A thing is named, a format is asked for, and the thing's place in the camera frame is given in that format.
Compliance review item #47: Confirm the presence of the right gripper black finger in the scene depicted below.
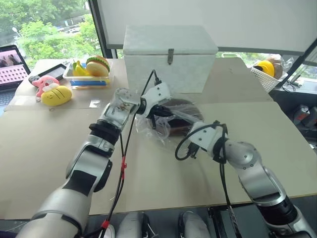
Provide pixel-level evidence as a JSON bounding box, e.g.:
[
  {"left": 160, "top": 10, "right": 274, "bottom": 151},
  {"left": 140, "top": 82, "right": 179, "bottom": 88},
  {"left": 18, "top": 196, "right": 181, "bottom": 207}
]
[{"left": 170, "top": 110, "right": 199, "bottom": 125}]

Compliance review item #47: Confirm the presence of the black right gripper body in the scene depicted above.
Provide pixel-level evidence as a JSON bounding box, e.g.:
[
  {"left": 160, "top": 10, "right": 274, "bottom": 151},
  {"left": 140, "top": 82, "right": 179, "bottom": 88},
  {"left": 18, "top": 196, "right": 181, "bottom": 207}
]
[{"left": 186, "top": 141, "right": 199, "bottom": 160}]

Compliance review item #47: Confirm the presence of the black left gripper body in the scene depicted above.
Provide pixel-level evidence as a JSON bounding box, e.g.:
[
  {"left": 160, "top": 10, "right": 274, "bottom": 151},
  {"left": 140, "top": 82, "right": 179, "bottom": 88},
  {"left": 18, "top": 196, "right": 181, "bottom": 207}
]
[{"left": 148, "top": 104, "right": 174, "bottom": 120}]

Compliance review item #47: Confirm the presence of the clear plastic bag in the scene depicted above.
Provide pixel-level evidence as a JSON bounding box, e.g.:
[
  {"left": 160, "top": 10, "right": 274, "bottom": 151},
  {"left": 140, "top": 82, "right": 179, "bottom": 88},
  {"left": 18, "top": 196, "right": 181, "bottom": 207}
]
[{"left": 135, "top": 95, "right": 207, "bottom": 150}]

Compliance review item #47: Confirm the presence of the yellow plush toy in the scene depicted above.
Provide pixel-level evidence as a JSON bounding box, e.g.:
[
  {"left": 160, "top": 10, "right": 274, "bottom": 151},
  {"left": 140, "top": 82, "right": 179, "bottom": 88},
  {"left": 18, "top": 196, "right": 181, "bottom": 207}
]
[{"left": 40, "top": 84, "right": 73, "bottom": 108}]

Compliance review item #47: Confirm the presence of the pale grey lidded box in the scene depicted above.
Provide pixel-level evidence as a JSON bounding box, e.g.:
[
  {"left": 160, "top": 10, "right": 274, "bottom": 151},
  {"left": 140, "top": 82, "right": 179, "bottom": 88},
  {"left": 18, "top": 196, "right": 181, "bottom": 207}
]
[{"left": 122, "top": 24, "right": 219, "bottom": 94}]

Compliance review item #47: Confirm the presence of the grey rounded shape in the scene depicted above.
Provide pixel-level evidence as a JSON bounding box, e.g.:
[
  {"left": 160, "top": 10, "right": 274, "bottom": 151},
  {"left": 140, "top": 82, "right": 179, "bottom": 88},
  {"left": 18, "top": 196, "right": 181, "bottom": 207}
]
[
  {"left": 177, "top": 210, "right": 211, "bottom": 238},
  {"left": 115, "top": 211, "right": 145, "bottom": 238}
]

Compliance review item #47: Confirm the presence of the blue flat toy piece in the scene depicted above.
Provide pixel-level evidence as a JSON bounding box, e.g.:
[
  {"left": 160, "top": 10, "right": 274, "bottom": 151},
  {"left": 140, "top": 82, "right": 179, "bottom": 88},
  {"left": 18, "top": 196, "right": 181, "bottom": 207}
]
[{"left": 70, "top": 79, "right": 107, "bottom": 88}]

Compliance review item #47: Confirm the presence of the toy hamburger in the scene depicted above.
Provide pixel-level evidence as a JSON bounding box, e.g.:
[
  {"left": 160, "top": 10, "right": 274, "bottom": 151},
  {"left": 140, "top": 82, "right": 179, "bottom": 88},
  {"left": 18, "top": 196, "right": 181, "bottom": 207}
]
[{"left": 85, "top": 55, "right": 110, "bottom": 77}]

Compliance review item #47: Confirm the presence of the white plastic basket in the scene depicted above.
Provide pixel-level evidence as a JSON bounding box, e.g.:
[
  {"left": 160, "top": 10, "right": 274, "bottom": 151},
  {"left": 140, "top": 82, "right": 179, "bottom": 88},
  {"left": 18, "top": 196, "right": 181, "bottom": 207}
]
[{"left": 249, "top": 66, "right": 289, "bottom": 93}]

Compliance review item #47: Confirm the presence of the yellow toy banana bunch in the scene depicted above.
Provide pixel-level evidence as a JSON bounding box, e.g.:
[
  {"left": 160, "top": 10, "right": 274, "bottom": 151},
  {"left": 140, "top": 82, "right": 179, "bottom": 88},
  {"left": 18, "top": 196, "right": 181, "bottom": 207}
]
[{"left": 72, "top": 60, "right": 91, "bottom": 77}]

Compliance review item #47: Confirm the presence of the clear plastic container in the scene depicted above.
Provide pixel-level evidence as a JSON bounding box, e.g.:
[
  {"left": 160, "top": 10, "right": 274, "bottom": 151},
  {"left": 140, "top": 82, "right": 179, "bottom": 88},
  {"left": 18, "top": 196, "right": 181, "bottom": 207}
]
[{"left": 62, "top": 64, "right": 115, "bottom": 90}]

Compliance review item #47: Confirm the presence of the yellow round item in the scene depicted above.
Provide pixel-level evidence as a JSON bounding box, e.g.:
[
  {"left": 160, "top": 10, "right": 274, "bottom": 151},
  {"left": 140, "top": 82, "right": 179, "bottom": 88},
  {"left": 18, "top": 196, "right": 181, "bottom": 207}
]
[{"left": 255, "top": 59, "right": 276, "bottom": 78}]

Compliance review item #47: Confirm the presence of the white roller blind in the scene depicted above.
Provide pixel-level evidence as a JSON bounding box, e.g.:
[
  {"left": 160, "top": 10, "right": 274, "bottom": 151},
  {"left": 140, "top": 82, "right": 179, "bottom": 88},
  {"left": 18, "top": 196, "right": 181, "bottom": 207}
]
[{"left": 96, "top": 0, "right": 317, "bottom": 57}]

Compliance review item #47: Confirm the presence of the black handheld game console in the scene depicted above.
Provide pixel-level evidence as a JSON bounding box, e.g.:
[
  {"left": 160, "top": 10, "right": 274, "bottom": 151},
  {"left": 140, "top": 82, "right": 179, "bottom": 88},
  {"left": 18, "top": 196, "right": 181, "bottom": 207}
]
[{"left": 28, "top": 63, "right": 68, "bottom": 84}]

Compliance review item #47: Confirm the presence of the red and grey tool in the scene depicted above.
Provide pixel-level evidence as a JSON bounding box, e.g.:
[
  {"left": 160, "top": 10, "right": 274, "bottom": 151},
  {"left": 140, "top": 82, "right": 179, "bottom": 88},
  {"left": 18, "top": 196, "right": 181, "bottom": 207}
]
[{"left": 293, "top": 105, "right": 317, "bottom": 127}]

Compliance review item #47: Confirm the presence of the pink plush toy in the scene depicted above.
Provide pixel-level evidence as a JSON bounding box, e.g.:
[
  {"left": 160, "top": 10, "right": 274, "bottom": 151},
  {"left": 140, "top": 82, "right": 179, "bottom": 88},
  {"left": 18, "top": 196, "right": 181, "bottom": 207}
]
[{"left": 32, "top": 75, "right": 60, "bottom": 98}]

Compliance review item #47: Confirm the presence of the open laptop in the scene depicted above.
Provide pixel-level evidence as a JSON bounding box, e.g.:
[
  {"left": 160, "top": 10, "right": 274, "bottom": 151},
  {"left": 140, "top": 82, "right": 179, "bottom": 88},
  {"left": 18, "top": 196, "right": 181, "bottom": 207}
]
[{"left": 0, "top": 44, "right": 31, "bottom": 114}]

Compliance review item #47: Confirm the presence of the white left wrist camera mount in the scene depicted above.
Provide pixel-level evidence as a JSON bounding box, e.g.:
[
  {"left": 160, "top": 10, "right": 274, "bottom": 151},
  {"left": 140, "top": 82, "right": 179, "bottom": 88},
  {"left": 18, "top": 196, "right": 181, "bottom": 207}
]
[{"left": 140, "top": 82, "right": 172, "bottom": 117}]

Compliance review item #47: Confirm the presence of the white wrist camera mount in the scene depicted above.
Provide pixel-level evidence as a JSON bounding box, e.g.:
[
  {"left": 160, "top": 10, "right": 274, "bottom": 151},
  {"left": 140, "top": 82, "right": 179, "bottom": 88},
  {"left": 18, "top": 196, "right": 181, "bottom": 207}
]
[
  {"left": 186, "top": 120, "right": 224, "bottom": 160},
  {"left": 140, "top": 82, "right": 172, "bottom": 117}
]

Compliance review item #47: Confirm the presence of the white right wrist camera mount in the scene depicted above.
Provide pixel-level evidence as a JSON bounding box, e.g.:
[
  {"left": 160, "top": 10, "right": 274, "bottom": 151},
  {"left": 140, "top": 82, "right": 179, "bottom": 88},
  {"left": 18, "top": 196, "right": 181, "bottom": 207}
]
[{"left": 186, "top": 120, "right": 224, "bottom": 160}]

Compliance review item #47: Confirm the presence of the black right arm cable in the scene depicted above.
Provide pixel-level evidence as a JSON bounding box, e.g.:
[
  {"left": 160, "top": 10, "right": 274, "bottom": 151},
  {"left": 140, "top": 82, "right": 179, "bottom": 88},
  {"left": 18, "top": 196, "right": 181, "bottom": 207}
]
[{"left": 174, "top": 120, "right": 239, "bottom": 238}]

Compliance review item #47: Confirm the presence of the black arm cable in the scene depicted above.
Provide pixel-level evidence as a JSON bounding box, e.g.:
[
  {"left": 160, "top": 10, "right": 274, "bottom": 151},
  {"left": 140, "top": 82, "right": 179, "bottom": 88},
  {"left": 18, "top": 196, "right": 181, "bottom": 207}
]
[
  {"left": 174, "top": 120, "right": 239, "bottom": 238},
  {"left": 83, "top": 69, "right": 163, "bottom": 238}
]

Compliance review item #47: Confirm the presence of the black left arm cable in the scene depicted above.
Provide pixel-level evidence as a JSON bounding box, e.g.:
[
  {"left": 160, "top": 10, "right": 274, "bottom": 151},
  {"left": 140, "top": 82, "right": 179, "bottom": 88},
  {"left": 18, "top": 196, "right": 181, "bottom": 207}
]
[{"left": 83, "top": 69, "right": 163, "bottom": 238}]

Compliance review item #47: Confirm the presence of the black table bracket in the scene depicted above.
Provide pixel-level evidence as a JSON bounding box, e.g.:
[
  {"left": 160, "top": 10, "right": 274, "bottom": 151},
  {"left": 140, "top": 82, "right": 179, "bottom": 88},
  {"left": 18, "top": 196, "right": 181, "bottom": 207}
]
[{"left": 207, "top": 205, "right": 234, "bottom": 238}]

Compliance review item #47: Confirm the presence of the black window frame post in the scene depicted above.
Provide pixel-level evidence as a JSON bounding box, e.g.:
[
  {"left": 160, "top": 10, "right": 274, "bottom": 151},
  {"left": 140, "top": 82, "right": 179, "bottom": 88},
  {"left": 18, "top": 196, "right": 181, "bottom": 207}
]
[{"left": 87, "top": 0, "right": 117, "bottom": 59}]

